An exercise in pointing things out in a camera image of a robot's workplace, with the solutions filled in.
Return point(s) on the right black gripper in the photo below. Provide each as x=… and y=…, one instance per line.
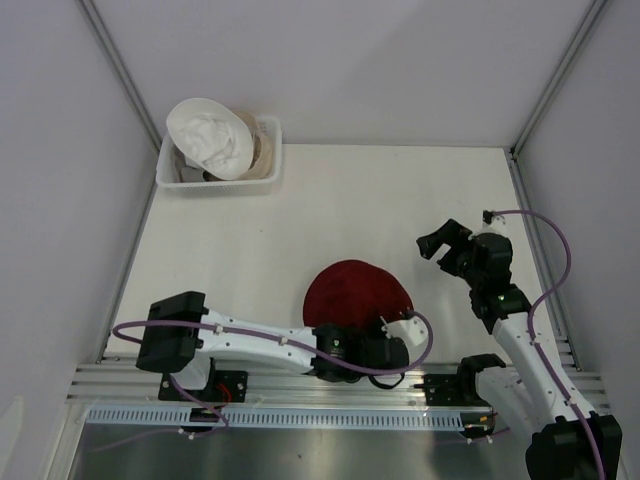
x=451, y=233

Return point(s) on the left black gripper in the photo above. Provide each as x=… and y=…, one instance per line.
x=358, y=336

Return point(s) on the dark red bucket hat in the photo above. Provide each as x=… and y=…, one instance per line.
x=356, y=295

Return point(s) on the beige bucket hat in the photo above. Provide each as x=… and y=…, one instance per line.
x=263, y=150

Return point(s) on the white bucket hat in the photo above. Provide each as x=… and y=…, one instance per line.
x=212, y=136

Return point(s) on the grey bucket hat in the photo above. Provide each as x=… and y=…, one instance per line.
x=184, y=172

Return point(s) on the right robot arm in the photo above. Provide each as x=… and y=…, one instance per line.
x=565, y=437

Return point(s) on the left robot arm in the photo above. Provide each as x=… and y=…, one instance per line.
x=329, y=352

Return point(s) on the white plastic basket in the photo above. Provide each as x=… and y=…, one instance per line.
x=167, y=172

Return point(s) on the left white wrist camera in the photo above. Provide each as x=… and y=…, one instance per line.
x=413, y=332

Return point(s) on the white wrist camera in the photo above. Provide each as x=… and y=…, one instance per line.
x=492, y=223
x=413, y=332

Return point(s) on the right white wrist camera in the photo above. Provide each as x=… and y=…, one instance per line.
x=492, y=223

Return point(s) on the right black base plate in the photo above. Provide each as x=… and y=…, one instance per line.
x=449, y=390

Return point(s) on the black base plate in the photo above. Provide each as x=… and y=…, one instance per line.
x=449, y=390
x=223, y=386

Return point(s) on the white slotted cable duct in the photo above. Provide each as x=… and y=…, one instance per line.
x=236, y=417

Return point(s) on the right aluminium frame post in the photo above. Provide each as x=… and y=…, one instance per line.
x=578, y=41

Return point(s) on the aluminium frame post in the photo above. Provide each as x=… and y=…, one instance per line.
x=106, y=43
x=578, y=41

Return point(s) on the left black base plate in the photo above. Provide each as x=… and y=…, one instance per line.
x=223, y=386

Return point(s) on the aluminium mounting rail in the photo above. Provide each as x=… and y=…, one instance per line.
x=266, y=387

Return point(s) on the left aluminium frame post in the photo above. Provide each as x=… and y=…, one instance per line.
x=106, y=43

